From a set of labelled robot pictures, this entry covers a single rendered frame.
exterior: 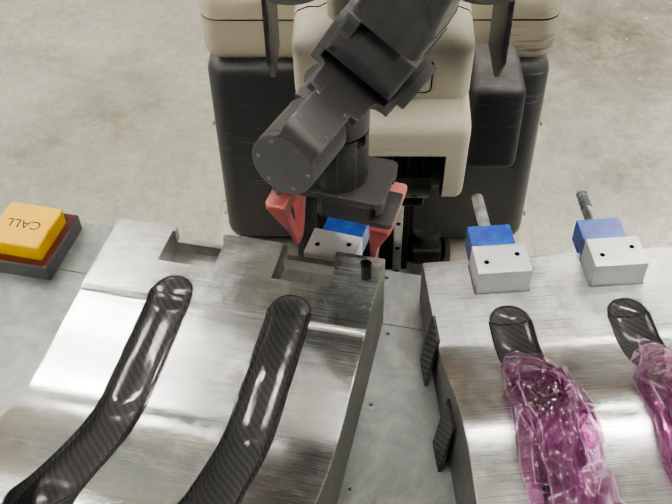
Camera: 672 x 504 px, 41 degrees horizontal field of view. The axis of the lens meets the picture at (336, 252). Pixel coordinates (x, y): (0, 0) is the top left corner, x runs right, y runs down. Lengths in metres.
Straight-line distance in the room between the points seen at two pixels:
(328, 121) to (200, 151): 1.67
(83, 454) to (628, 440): 0.41
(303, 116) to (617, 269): 0.34
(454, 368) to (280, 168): 0.23
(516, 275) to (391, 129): 0.35
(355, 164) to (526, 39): 0.67
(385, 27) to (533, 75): 0.79
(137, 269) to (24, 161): 1.64
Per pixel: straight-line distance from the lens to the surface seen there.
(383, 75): 0.72
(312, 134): 0.70
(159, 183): 2.30
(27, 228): 0.99
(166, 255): 0.86
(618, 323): 0.86
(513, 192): 1.61
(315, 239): 0.90
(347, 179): 0.81
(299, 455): 0.70
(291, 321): 0.79
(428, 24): 0.67
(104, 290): 0.83
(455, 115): 1.14
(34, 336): 0.93
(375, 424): 0.82
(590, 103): 2.58
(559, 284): 0.87
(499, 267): 0.84
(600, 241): 0.88
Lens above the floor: 1.49
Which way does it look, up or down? 46 degrees down
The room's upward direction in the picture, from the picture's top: 1 degrees counter-clockwise
